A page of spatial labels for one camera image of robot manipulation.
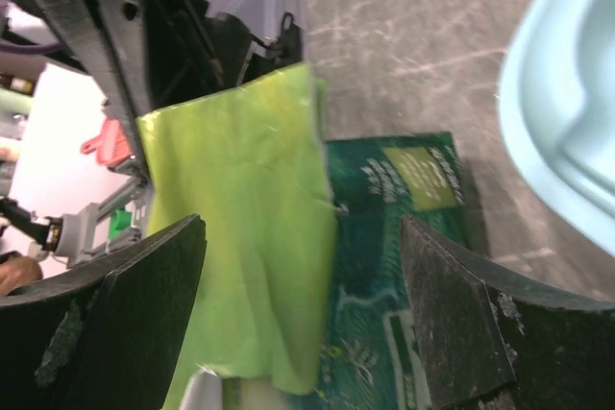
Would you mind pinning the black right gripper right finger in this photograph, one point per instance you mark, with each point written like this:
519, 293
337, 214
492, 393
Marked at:
491, 338

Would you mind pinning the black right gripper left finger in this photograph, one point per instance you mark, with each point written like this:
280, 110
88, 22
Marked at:
106, 334

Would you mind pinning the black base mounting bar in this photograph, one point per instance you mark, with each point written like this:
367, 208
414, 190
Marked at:
151, 54

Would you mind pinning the teal cat litter box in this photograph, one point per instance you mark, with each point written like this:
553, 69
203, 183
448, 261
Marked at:
556, 110

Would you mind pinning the green cat litter bag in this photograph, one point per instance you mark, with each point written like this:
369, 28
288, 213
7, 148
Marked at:
302, 301

